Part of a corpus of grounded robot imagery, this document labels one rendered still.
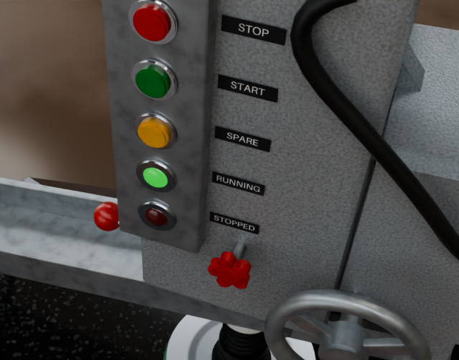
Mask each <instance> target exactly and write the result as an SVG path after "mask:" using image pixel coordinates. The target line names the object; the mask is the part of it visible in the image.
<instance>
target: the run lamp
mask: <svg viewBox="0 0 459 360"><path fill-rule="evenodd" d="M143 176H144V179H145V181H146V182H147V183H148V184H150V185H151V186H154V187H158V188H160V187H164V186H166V185H167V177H166V176H165V174H164V173H163V172H161V171H160V170H158V169H155V168H148V169H145V170H144V172H143Z"/></svg>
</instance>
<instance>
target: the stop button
mask: <svg viewBox="0 0 459 360"><path fill-rule="evenodd" d="M133 25H134V28H135V29H136V31H137V32H138V34H139V35H141V36H142V37H143V38H145V39H147V40H150V41H161V40H162V39H164V38H165V37H166V35H167V34H168V33H169V21H168V19H167V17H166V16H165V14H164V13H163V12H162V11H160V10H159V9H157V8H155V7H153V6H142V7H140V8H139V9H137V11H136V12H135V14H134V16H133Z"/></svg>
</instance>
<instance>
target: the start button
mask: <svg viewBox="0 0 459 360"><path fill-rule="evenodd" d="M135 81H136V84H137V87H138V88H139V90H140V91H141V92H142V93H143V94H145V95H147V96H149V97H152V98H162V97H163V96H165V95H166V94H167V92H168V91H169V80H168V78H167V77H166V76H165V74H164V73H163V72H161V71H160V70H159V69H156V68H154V67H144V68H142V69H140V70H139V71H138V73H137V75H136V77H135Z"/></svg>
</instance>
